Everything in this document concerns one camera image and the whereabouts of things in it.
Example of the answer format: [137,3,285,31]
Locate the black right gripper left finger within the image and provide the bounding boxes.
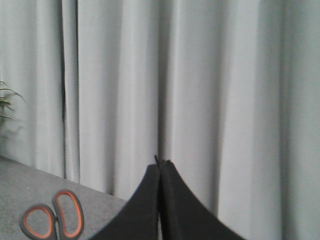
[92,164,160,240]

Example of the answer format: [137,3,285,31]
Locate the green plant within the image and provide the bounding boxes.
[0,80,26,127]

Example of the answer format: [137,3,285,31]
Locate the grey orange scissors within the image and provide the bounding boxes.
[19,189,85,240]

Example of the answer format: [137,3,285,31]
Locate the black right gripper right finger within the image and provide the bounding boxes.
[155,158,243,240]

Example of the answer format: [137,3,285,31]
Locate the grey curtain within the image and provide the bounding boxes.
[0,0,320,240]

